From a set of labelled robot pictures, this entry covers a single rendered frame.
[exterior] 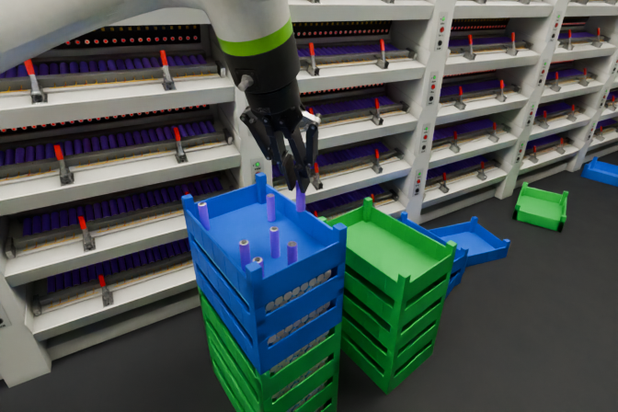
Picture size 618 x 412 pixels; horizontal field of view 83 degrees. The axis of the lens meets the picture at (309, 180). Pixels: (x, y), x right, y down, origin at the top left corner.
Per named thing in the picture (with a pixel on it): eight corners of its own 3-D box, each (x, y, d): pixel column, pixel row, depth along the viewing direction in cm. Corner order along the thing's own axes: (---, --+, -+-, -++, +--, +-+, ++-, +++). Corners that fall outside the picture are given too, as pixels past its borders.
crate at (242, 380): (339, 371, 82) (340, 347, 78) (265, 428, 70) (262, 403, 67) (270, 295, 103) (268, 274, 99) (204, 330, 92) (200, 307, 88)
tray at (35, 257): (246, 221, 113) (246, 189, 104) (11, 287, 86) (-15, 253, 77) (225, 181, 125) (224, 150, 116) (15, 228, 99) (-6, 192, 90)
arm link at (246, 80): (305, 14, 45) (243, 13, 48) (268, 66, 38) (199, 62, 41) (313, 57, 49) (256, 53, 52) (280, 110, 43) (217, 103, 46)
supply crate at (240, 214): (346, 261, 67) (348, 226, 64) (254, 311, 56) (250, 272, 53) (264, 200, 89) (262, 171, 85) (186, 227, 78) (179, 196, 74)
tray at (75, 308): (250, 268, 121) (251, 243, 112) (38, 342, 95) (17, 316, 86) (231, 226, 134) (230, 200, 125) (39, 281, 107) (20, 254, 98)
